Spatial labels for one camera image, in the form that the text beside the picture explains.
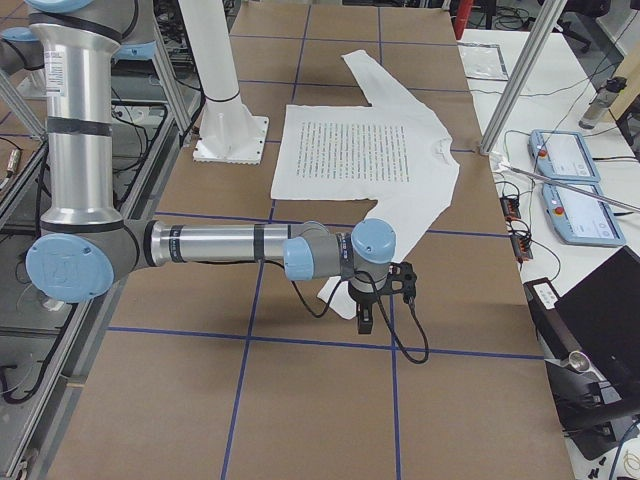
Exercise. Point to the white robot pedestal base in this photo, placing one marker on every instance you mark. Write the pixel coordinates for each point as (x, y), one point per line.
(228, 132)

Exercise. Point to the black laptop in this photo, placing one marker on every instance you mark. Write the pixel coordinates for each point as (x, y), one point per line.
(602, 313)

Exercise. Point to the grey water bottle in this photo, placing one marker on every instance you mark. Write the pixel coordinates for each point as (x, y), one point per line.
(606, 94)

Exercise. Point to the upper blue teach pendant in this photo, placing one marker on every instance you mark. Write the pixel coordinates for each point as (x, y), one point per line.
(562, 155)

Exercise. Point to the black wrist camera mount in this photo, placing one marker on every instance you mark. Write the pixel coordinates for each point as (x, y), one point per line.
(402, 280)

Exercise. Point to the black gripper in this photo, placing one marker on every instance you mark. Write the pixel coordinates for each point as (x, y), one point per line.
(361, 300)

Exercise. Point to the lower blue teach pendant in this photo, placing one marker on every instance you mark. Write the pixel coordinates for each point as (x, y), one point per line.
(581, 220)

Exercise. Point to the lower orange circuit board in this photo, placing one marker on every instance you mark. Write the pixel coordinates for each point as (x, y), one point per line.
(521, 247)

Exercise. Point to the aluminium side frame rack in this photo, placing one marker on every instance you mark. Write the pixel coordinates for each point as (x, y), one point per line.
(82, 256)

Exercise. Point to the blue teach pendant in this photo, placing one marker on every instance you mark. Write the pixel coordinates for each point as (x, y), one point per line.
(581, 220)
(562, 155)

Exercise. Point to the clear plastic bag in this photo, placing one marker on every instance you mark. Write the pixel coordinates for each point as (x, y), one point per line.
(483, 61)

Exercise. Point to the white long-sleeve printed shirt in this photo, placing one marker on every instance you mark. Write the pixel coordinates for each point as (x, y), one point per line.
(394, 151)

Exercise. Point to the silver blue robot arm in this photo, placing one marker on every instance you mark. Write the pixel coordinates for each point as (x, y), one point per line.
(304, 251)

